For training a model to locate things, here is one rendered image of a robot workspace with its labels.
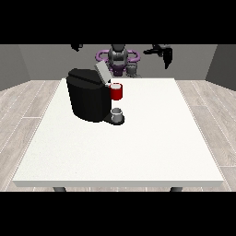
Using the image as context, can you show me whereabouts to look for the black coffee machine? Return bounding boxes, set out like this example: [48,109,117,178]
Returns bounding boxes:
[65,67,125,125]

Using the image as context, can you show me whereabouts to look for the red pod holder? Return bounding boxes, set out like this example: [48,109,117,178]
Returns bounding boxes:
[109,82,124,101]

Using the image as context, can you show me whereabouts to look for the small grey coffee pod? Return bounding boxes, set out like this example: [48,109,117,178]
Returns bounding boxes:
[125,63,138,77]

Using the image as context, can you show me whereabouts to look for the pale grey machine lid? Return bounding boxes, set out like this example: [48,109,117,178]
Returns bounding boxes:
[93,60,112,84]

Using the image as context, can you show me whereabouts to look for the grey robot trunk purple rings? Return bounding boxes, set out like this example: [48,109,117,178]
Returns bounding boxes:
[94,44,142,77]

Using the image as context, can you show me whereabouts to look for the small grey cup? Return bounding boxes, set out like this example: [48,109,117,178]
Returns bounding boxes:
[110,107,124,124]

